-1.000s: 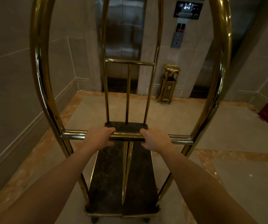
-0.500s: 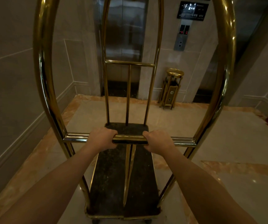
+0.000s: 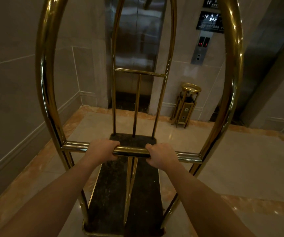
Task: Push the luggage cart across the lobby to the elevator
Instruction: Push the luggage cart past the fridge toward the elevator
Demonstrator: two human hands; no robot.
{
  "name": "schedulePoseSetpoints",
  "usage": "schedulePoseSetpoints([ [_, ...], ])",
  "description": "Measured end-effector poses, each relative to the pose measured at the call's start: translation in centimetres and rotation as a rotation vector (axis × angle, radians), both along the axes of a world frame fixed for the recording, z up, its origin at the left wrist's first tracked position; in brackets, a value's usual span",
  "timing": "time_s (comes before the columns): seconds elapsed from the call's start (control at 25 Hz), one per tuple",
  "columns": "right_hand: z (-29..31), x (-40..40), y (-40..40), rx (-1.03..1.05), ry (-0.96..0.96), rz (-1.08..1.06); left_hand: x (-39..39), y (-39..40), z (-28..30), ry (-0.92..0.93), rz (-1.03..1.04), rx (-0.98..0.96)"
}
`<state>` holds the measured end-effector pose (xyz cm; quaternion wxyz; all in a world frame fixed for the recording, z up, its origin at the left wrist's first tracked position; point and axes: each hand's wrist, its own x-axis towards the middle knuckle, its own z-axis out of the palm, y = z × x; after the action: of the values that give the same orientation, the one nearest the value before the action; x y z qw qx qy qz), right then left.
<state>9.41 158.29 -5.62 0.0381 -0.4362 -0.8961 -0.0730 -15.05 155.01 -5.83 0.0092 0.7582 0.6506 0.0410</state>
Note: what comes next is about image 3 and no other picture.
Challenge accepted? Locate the person's right hand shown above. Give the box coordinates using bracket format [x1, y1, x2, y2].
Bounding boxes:
[145, 143, 181, 171]

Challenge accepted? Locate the person's left hand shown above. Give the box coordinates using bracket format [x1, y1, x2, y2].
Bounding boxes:
[83, 138, 121, 167]

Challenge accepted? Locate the gold luggage cart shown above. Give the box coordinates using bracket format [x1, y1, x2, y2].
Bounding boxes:
[35, 0, 244, 237]

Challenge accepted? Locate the person's right forearm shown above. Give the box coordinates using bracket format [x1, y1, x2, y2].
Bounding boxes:
[160, 162, 256, 237]

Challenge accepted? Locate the person's left forearm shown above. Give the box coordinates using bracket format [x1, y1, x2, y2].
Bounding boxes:
[0, 159, 103, 237]

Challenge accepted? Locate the gold ashtray bin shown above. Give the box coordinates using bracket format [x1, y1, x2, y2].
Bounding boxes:
[170, 82, 202, 129]

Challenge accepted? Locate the silver elevator door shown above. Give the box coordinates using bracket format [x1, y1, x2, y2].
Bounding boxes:
[107, 0, 167, 113]

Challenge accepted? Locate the elevator call button panel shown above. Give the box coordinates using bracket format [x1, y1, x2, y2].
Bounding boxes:
[190, 31, 214, 66]

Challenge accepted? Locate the dark elevator door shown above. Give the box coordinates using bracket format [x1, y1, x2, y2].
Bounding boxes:
[210, 20, 284, 124]

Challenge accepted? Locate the black floor sign large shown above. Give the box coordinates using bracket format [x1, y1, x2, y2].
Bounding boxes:
[196, 11, 225, 34]

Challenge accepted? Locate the black floor sign small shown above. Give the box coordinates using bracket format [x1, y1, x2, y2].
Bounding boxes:
[202, 0, 220, 9]

